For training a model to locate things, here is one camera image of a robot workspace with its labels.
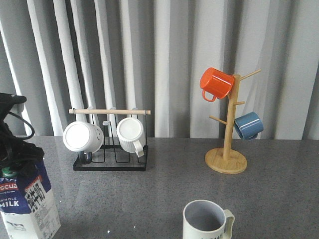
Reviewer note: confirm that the blue white milk carton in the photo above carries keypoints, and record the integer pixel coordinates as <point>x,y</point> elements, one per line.
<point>27,204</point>

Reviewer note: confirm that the black wire mug rack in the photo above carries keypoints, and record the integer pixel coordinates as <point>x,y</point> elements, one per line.
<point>111,156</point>

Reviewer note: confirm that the blue ceramic mug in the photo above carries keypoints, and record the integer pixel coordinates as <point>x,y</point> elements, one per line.
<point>248,126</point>

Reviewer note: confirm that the white HOME mug grey inside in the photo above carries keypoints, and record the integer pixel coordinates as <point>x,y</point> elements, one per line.
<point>204,219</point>

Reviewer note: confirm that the white smooth mug black handle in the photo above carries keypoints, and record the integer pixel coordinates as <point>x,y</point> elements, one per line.
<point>84,138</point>

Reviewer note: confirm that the white ribbed mug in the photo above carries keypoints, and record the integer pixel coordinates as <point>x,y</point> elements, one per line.
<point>130,132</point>

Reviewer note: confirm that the wooden mug tree stand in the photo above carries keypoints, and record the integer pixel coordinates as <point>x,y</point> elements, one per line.
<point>226,160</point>

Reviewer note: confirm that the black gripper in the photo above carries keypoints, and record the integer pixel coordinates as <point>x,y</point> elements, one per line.
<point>15,153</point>

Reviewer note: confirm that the orange enamel mug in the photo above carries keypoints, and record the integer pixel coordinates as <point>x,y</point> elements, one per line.
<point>215,84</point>

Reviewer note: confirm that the grey pleated curtain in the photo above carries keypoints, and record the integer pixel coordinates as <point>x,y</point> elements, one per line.
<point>150,54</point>

